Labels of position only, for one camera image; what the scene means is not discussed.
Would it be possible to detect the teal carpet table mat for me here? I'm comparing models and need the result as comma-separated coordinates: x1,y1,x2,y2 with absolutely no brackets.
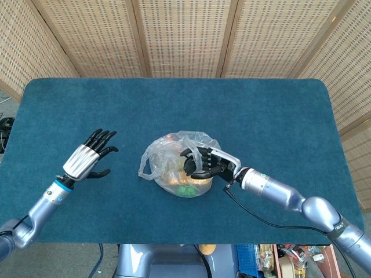
0,77,365,247

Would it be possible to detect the clear plastic bag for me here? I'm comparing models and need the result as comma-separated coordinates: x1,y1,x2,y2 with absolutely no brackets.
137,130,223,199

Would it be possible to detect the blue plastic crate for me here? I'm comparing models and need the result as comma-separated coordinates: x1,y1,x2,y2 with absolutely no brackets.
236,244,260,278

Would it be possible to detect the gold foil snack packet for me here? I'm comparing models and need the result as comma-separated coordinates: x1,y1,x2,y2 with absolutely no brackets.
168,176,211,186

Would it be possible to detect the woven wicker folding screen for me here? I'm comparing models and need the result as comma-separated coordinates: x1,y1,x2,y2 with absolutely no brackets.
0,0,371,209

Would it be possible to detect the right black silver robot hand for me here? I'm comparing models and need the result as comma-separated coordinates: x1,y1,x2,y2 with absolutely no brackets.
179,146,243,185

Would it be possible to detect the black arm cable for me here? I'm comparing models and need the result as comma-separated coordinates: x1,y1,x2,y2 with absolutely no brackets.
0,214,30,235
223,185,365,278

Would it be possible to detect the pink storage box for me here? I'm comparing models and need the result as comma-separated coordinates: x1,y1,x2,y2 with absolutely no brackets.
272,244,341,278

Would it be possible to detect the blue floor cable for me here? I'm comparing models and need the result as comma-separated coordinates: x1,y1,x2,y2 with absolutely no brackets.
86,243,104,278

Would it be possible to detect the clear plastic bottle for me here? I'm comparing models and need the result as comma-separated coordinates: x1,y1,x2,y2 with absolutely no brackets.
259,244,275,277

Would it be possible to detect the silver blue robot torso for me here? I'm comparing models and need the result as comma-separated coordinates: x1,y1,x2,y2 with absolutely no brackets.
115,244,241,278

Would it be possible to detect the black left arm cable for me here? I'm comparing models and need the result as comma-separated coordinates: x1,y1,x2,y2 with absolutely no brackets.
0,214,30,235

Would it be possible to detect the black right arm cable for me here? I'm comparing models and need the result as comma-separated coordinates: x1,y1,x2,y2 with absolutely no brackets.
223,185,365,278

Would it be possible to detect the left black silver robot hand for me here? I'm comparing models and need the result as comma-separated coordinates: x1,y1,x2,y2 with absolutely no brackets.
62,128,120,182

